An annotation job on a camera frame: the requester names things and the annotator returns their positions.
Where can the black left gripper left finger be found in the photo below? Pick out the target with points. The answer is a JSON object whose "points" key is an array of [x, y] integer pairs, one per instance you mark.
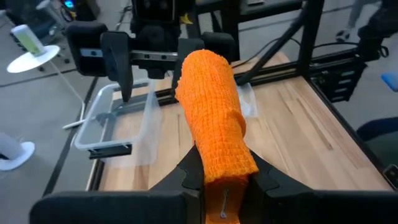
{"points": [[186, 177]]}

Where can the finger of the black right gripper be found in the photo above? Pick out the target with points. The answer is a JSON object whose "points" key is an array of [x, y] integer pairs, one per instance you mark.
{"points": [[118, 59], [186, 46]]}

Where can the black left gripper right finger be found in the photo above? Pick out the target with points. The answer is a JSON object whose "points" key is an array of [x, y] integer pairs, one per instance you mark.
{"points": [[273, 182]]}

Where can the orange elastic bandage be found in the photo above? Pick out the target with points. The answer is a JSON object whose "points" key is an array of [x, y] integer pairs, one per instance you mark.
{"points": [[214, 115]]}

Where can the small yellow tag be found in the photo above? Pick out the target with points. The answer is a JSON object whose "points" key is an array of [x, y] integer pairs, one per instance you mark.
{"points": [[186, 19]]}

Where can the green and white wipes canister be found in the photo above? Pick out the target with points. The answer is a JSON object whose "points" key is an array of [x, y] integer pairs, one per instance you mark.
{"points": [[28, 39]]}

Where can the white round side table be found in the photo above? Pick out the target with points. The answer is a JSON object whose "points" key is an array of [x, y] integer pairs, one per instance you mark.
{"points": [[31, 60]]}

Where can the clear plastic bin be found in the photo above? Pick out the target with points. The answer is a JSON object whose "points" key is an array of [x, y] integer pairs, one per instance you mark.
{"points": [[118, 124]]}

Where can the clear plastic bag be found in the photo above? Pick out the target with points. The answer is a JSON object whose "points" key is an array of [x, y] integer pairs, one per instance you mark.
{"points": [[248, 99]]}

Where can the dark office chair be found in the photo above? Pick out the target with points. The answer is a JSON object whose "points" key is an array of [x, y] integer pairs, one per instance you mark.
{"points": [[379, 137]]}

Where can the black vented control box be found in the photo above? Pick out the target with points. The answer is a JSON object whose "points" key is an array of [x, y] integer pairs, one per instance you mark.
{"points": [[339, 81]]}

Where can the white floor lamp base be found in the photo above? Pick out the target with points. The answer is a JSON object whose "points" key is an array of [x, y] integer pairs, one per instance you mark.
{"points": [[15, 152]]}

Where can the blue chair seat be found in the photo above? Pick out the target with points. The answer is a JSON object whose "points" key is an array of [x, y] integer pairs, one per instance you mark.
{"points": [[390, 81]]}

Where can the person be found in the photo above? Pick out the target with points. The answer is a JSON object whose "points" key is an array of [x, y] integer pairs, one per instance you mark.
{"points": [[354, 12]]}

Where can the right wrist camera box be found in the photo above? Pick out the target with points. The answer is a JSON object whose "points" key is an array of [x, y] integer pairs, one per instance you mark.
{"points": [[152, 9]]}

